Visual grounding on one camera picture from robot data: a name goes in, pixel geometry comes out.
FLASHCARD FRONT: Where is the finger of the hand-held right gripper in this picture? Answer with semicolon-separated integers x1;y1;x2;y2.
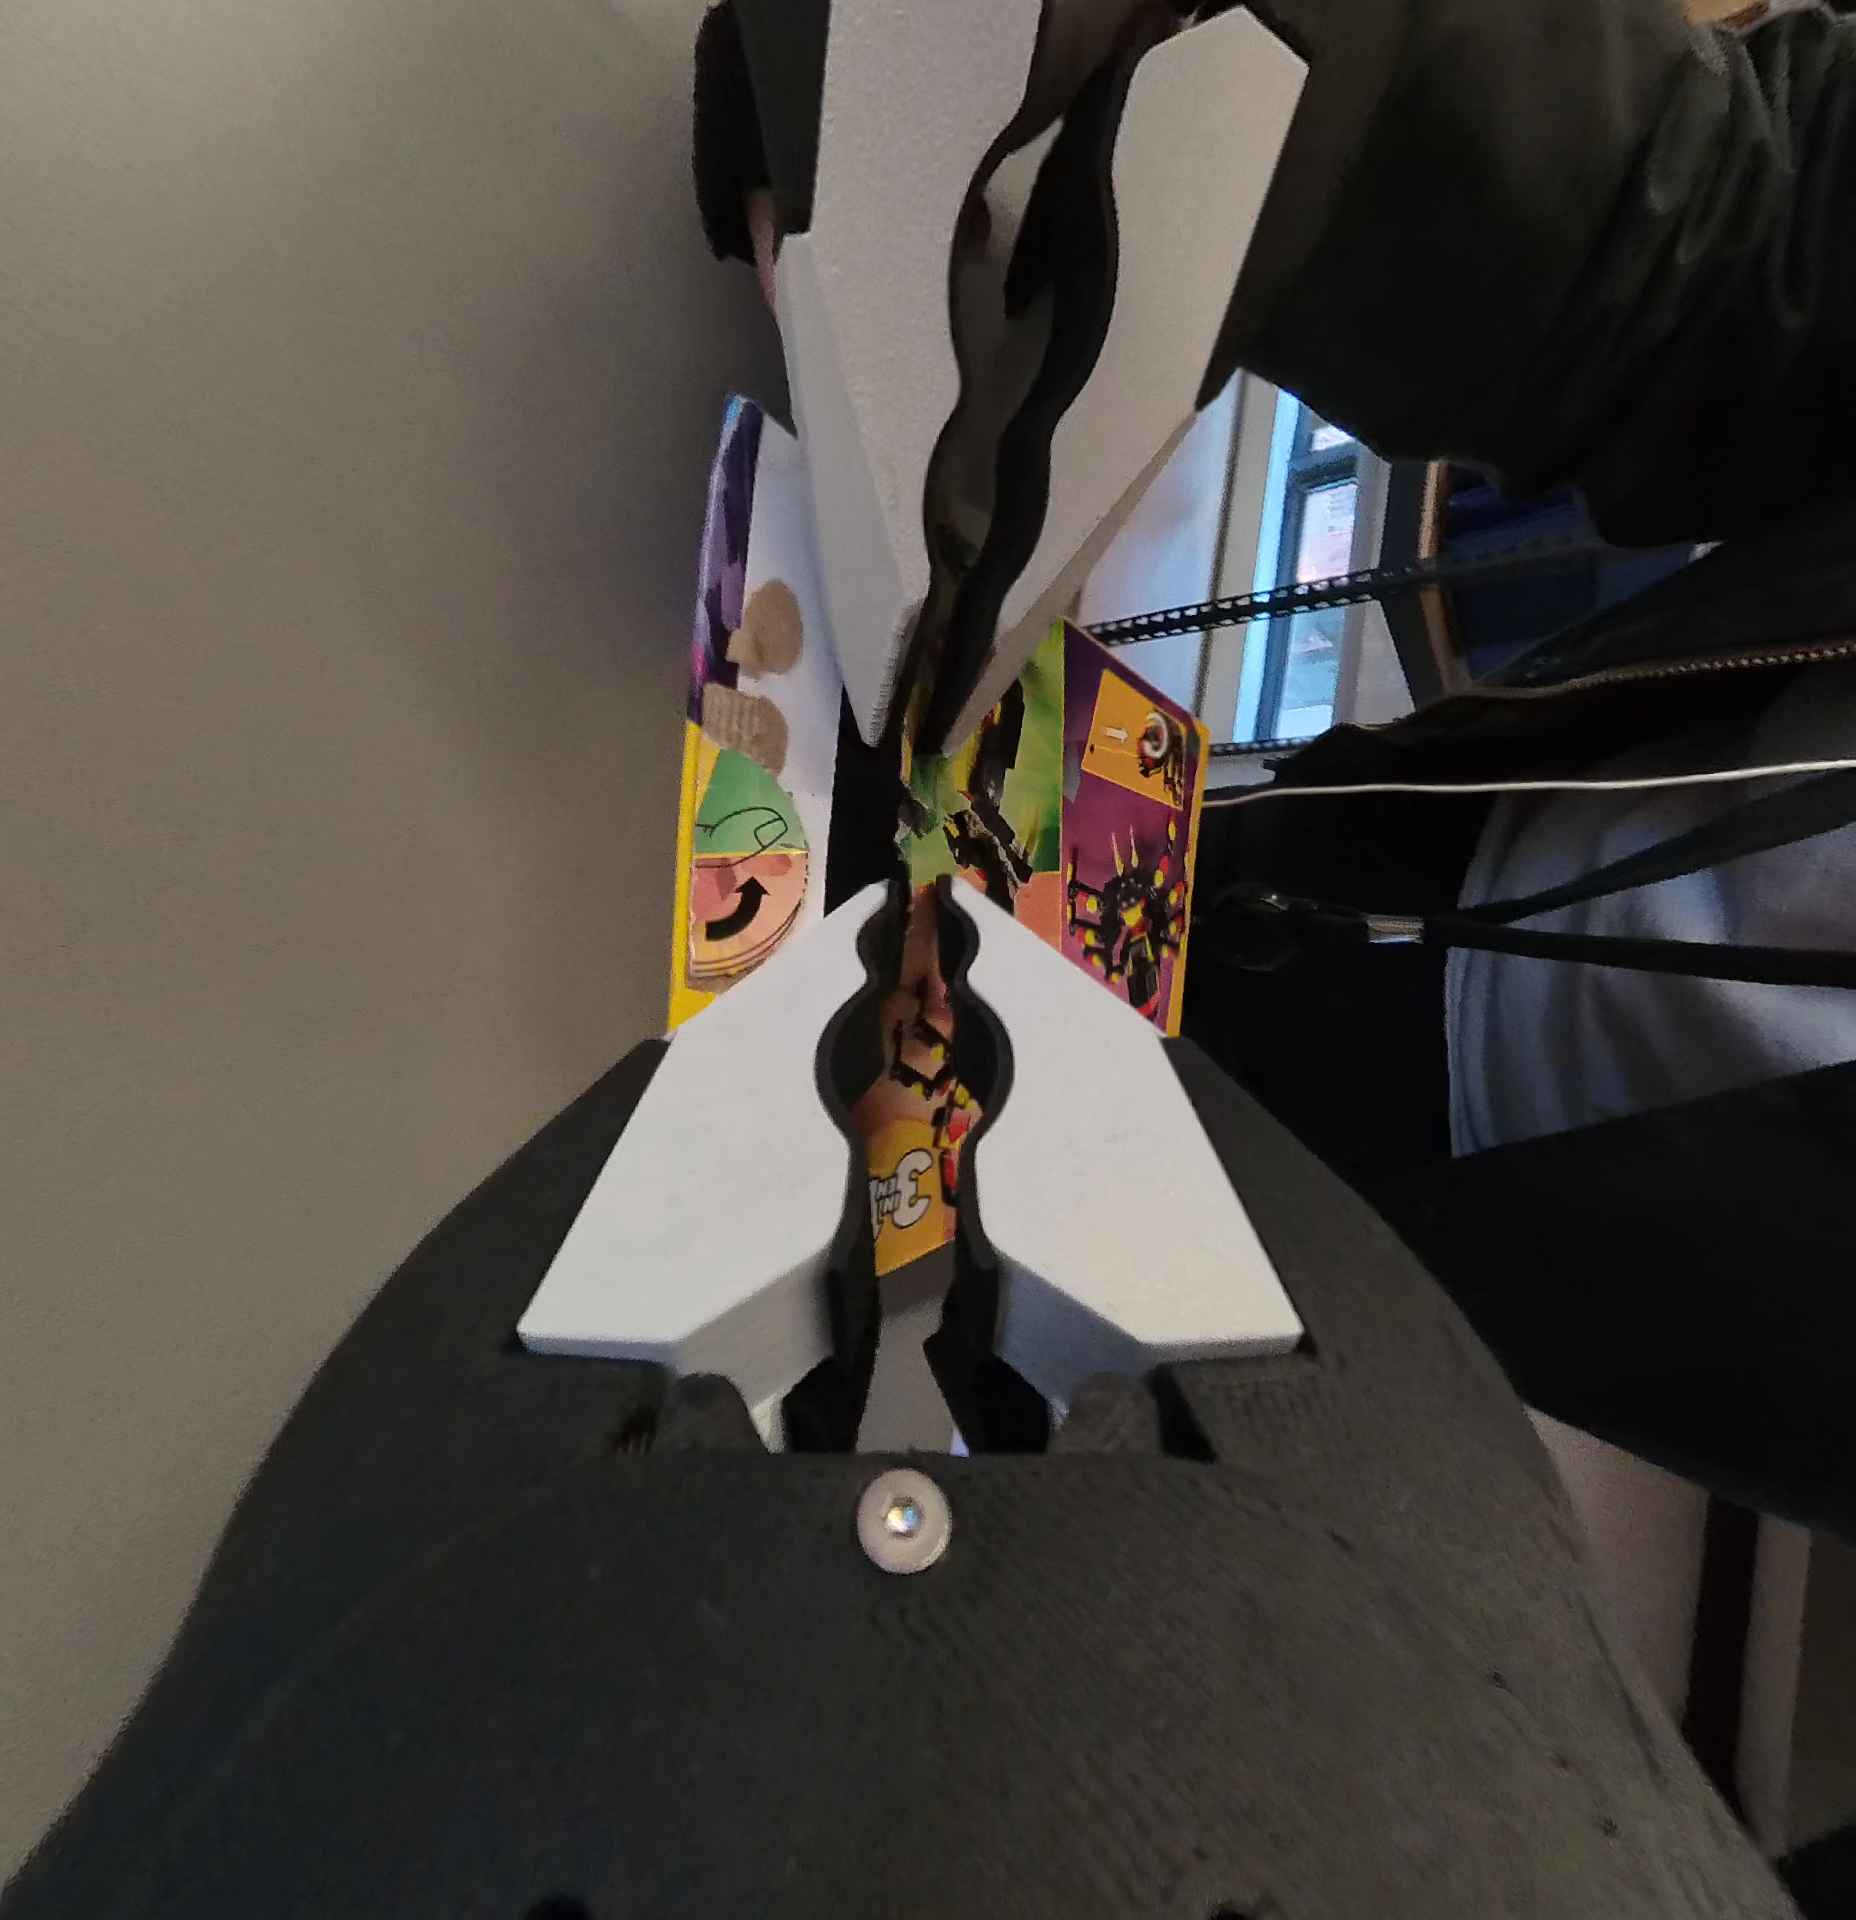
775;0;1054;749
924;5;1317;757

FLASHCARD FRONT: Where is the person's dark jacket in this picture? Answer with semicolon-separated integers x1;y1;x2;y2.
1183;494;1856;1563

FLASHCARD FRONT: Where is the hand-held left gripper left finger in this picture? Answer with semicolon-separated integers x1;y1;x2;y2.
517;878;912;1454

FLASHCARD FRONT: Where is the person's white shirt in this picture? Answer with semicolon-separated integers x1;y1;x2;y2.
1444;674;1856;1159

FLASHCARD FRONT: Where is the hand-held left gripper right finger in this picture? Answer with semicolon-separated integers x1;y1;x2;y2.
924;878;1309;1454

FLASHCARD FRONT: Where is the person's right forearm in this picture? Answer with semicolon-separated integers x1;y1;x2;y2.
1580;0;1856;550

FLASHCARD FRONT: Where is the yellow spider-print toy box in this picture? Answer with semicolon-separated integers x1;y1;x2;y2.
664;397;1213;1278

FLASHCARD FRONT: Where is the thin white cord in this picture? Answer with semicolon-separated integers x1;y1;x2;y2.
1199;757;1856;812

